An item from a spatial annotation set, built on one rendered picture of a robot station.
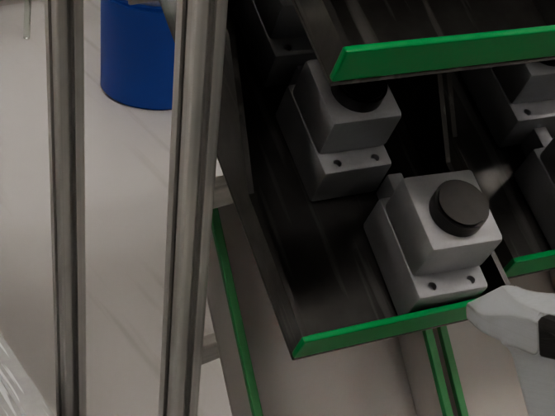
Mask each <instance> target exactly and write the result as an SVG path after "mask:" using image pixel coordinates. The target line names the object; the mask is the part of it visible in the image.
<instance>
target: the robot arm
mask: <svg viewBox="0 0 555 416"><path fill-rule="evenodd" d="M466 312H467V319H468V320H469V321H470V322H471V323H472V324H473V325H474V326H475V327H476V328H477V329H479V330H480V331H482V332H483V333H485V334H487V335H488V336H490V337H492V338H495V339H497V340H500V341H501V343H502V344H503V345H505V346H506V347H507V348H508V349H509V350H510V353H511V355H512V357H513V360H514V363H515V369H516V371H517V375H518V378H519V383H520V387H521V390H522V393H523V397H524V402H525V405H526V409H527V411H528V415H529V416H555V293H545V292H537V291H529V290H525V289H523V288H520V287H518V286H514V285H507V286H501V287H499V288H497V289H495V290H493V291H491V292H489V293H487V294H485V295H483V296H481V297H479V298H477V299H475V300H472V301H470V302H468V303H467V306H466Z"/></svg>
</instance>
